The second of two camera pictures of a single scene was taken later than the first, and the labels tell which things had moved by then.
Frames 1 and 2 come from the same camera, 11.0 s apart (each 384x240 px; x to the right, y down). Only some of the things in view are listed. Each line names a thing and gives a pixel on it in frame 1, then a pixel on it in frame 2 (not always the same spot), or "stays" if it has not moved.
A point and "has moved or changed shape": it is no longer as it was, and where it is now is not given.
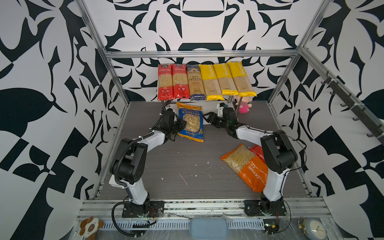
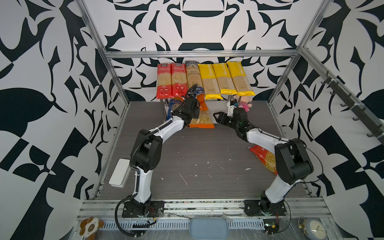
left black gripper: x=181 y=123 → x=197 y=110
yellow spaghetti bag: x=227 y=84 stays
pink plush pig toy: x=244 y=105 stays
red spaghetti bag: x=165 y=91 stays
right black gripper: x=213 y=116 → x=222 y=115
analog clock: x=312 y=228 stays
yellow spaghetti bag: x=212 y=89 stays
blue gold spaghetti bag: x=196 y=87 has moved or changed shape
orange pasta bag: x=250 y=167 → x=204 y=121
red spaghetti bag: x=180 y=81 stays
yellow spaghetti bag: x=242 y=83 stays
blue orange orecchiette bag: x=193 y=115 → x=175 y=102
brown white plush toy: x=89 y=226 stays
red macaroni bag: x=258 y=150 stays
